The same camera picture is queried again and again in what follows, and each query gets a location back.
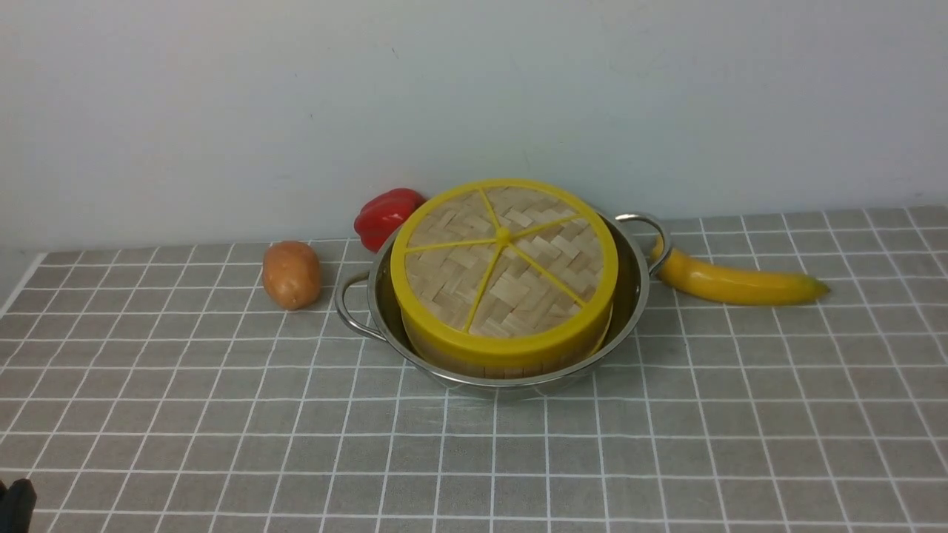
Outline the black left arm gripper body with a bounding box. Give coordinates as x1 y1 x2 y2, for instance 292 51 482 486
0 478 37 533

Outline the yellow-rimmed bamboo steamer basket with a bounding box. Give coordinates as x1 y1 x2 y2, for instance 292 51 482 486
401 306 613 379

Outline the yellow woven bamboo steamer lid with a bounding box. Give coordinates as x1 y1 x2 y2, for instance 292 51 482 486
390 180 618 357

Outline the stainless steel pot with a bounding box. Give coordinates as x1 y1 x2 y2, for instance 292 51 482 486
333 213 672 401

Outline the brown potato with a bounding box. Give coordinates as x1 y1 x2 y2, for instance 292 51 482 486
261 241 322 311

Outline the red bell pepper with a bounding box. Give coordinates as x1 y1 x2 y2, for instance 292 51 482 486
353 187 426 253

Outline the yellow banana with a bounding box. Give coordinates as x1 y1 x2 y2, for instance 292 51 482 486
658 249 832 306

